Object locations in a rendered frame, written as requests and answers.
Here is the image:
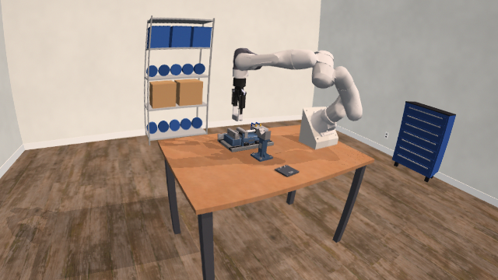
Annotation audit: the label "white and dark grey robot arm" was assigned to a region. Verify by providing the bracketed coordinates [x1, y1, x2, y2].
[233, 48, 363, 137]

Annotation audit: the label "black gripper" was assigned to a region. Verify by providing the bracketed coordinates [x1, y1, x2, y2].
[231, 78, 247, 120]

